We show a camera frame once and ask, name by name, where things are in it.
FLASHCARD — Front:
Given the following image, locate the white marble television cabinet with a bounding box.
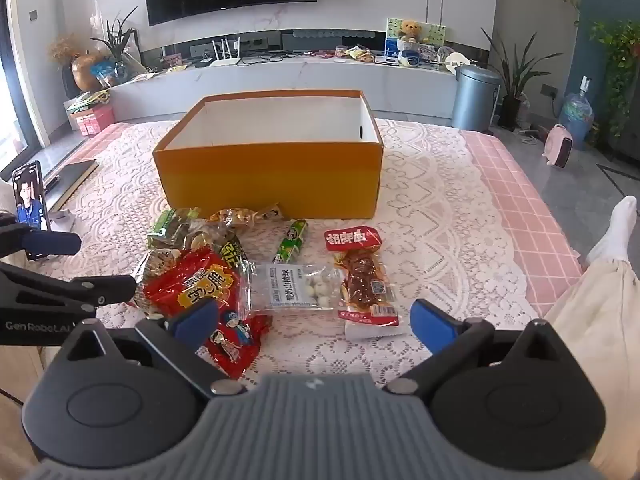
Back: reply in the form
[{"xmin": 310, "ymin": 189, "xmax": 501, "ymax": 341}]
[{"xmin": 107, "ymin": 52, "xmax": 458, "ymax": 123}]

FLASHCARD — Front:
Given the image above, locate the dark notebook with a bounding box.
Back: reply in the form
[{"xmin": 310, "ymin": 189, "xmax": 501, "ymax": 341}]
[{"xmin": 46, "ymin": 159, "xmax": 99, "ymax": 212}]

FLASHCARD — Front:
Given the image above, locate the long-leaved plant in black pot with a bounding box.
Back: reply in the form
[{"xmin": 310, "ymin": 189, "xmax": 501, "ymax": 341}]
[{"xmin": 481, "ymin": 27, "xmax": 543, "ymax": 128}]

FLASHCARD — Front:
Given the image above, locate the smartphone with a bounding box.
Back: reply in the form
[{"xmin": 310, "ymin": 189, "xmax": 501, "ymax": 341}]
[{"xmin": 12, "ymin": 160, "xmax": 52, "ymax": 261}]

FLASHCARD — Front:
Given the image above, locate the green photo board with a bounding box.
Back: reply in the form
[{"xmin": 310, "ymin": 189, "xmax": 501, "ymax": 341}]
[{"xmin": 385, "ymin": 16, "xmax": 447, "ymax": 58}]

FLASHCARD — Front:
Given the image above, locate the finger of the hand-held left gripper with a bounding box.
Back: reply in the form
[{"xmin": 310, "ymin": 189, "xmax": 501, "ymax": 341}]
[
  {"xmin": 0, "ymin": 259, "xmax": 137, "ymax": 307},
  {"xmin": 0, "ymin": 214, "xmax": 82, "ymax": 261}
]

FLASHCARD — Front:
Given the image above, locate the orange cardboard box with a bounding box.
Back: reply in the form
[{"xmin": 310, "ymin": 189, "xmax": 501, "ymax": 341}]
[{"xmin": 152, "ymin": 89, "xmax": 385, "ymax": 220}]

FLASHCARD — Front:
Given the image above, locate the green ivy plant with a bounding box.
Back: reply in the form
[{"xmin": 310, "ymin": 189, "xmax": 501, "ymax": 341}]
[{"xmin": 590, "ymin": 20, "xmax": 640, "ymax": 138}]

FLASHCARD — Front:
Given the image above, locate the green raisin packet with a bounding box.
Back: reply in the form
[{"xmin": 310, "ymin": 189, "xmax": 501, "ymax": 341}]
[{"xmin": 147, "ymin": 207, "xmax": 201, "ymax": 251}]

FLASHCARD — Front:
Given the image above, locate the grey pedal trash can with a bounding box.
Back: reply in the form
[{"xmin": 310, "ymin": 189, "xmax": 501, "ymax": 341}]
[{"xmin": 452, "ymin": 64, "xmax": 502, "ymax": 133}]

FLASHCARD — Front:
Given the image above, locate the pile of small snack bags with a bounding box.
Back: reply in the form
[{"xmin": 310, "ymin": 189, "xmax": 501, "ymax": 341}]
[{"xmin": 334, "ymin": 45, "xmax": 375, "ymax": 64}]

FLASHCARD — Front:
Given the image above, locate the dark braised egg packet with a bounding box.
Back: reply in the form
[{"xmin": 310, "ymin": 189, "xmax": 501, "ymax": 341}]
[{"xmin": 187, "ymin": 225, "xmax": 236, "ymax": 253}]

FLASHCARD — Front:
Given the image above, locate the pink checked tablecloth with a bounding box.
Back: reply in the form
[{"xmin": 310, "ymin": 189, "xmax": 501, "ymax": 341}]
[{"xmin": 70, "ymin": 120, "xmax": 583, "ymax": 321}]

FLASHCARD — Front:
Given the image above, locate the green sausage stick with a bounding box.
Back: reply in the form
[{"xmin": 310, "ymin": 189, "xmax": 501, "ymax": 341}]
[{"xmin": 272, "ymin": 219, "xmax": 308, "ymax": 266}]

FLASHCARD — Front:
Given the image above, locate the dark green snack packet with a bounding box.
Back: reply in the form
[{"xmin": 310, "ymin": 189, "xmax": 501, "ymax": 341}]
[{"xmin": 215, "ymin": 237, "xmax": 251, "ymax": 273}]

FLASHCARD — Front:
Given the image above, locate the clear packet of white balls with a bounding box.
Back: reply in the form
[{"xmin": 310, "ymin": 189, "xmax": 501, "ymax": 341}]
[{"xmin": 250, "ymin": 264, "xmax": 347, "ymax": 314}]

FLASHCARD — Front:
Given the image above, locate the small long-leaved potted plant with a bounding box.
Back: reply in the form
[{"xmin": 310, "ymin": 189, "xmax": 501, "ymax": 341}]
[{"xmin": 91, "ymin": 6, "xmax": 139, "ymax": 86}]

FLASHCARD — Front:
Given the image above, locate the golden vase with dried flowers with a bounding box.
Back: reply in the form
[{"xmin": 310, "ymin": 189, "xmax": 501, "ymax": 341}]
[{"xmin": 50, "ymin": 34, "xmax": 108, "ymax": 93}]

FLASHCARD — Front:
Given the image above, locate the pink box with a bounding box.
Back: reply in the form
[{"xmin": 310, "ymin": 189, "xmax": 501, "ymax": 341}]
[{"xmin": 70, "ymin": 105, "xmax": 117, "ymax": 137}]

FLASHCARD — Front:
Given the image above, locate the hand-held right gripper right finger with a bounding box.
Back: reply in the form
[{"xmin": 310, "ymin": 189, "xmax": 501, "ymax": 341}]
[{"xmin": 382, "ymin": 299, "xmax": 586, "ymax": 396}]

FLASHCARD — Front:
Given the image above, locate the large red snack packet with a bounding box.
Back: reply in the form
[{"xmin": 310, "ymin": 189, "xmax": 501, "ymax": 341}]
[{"xmin": 134, "ymin": 247, "xmax": 273, "ymax": 380}]

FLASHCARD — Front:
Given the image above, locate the red braised meat packet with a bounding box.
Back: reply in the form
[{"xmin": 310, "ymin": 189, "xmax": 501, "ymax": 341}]
[{"xmin": 324, "ymin": 226, "xmax": 401, "ymax": 327}]

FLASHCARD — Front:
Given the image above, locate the blue water jug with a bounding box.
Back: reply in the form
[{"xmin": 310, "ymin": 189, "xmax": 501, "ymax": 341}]
[{"xmin": 559, "ymin": 76, "xmax": 596, "ymax": 150}]

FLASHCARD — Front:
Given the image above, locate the white wifi router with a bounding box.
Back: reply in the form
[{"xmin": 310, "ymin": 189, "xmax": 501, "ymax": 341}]
[{"xmin": 207, "ymin": 37, "xmax": 242, "ymax": 68}]

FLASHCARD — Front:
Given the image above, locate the white round gadget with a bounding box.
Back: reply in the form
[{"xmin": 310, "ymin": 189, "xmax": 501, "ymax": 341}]
[{"xmin": 444, "ymin": 51, "xmax": 469, "ymax": 77}]

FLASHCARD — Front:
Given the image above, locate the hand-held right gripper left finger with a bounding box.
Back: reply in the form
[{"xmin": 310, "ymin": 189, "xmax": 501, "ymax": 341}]
[{"xmin": 50, "ymin": 299, "xmax": 248, "ymax": 396}]

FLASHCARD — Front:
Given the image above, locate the pink space heater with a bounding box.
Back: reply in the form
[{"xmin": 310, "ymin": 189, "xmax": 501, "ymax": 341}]
[{"xmin": 544, "ymin": 124, "xmax": 573, "ymax": 168}]

